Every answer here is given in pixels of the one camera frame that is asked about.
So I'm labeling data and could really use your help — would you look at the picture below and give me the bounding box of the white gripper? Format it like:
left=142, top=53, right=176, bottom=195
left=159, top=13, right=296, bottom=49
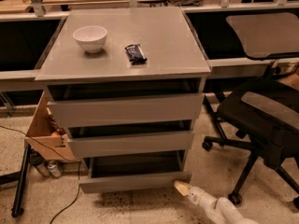
left=174, top=180, right=217, bottom=217

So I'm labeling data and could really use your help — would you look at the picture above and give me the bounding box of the grey bottom drawer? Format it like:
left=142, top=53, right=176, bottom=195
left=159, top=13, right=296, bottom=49
left=79, top=150, right=192, bottom=193

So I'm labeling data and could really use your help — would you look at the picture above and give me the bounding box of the grey drawer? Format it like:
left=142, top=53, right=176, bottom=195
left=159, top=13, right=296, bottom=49
left=68, top=120, right=193, bottom=158
left=79, top=150, right=192, bottom=193
left=48, top=78, right=203, bottom=128

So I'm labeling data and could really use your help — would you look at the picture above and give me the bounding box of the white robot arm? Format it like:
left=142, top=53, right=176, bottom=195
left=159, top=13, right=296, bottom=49
left=174, top=180, right=259, bottom=224

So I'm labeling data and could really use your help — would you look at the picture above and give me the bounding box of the grey top drawer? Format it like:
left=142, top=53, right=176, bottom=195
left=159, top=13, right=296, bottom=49
left=48, top=78, right=203, bottom=128

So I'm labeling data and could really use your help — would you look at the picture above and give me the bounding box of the grey middle drawer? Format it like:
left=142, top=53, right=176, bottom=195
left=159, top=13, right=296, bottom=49
left=68, top=120, right=193, bottom=158

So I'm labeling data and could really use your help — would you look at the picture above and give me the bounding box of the grey drawer cabinet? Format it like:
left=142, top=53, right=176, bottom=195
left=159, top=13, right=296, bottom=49
left=35, top=7, right=212, bottom=166

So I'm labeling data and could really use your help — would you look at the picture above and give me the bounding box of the black office chair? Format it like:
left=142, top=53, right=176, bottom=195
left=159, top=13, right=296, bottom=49
left=202, top=12, right=299, bottom=204

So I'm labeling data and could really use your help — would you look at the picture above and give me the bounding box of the silver spray can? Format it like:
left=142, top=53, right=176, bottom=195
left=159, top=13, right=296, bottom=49
left=48, top=161, right=63, bottom=178

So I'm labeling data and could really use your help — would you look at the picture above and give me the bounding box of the dark blue snack bar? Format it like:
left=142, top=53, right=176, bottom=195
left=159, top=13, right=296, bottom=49
left=125, top=44, right=147, bottom=64

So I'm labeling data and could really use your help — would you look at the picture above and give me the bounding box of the dark spray can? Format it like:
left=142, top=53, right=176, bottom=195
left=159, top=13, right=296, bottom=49
left=29, top=151, right=50, bottom=177

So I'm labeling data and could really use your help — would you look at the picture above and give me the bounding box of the brown cardboard box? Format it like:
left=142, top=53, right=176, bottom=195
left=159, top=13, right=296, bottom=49
left=25, top=94, right=78, bottom=162

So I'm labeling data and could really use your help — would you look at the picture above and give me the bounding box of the black metal stand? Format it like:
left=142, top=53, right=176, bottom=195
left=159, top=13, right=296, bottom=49
left=0, top=142, right=31, bottom=218

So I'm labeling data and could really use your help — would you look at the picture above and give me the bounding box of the white ceramic bowl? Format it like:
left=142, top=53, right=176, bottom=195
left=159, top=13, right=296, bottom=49
left=73, top=25, right=107, bottom=53

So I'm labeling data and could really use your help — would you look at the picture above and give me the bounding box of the black floor cable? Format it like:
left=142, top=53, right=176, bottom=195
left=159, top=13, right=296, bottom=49
left=0, top=124, right=82, bottom=224

